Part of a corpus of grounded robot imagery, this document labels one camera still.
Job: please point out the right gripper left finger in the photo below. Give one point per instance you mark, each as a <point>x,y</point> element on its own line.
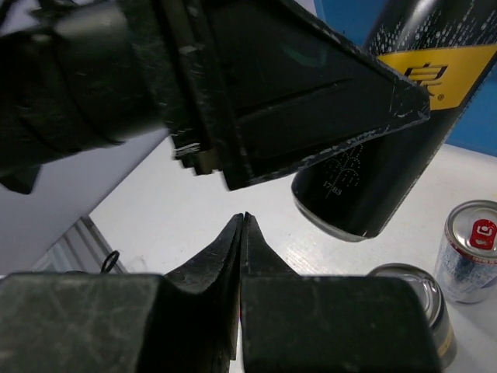
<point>182,321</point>

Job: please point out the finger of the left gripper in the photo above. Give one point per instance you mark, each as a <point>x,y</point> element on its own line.
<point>300,92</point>

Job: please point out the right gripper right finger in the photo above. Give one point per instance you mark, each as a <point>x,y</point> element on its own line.
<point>296,323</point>

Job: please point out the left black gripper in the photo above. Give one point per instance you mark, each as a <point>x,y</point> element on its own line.
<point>96,75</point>

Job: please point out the far red bull can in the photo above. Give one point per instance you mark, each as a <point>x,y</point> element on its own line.
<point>465,266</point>

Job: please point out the aluminium side rail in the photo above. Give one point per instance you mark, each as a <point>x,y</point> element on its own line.
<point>81,248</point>

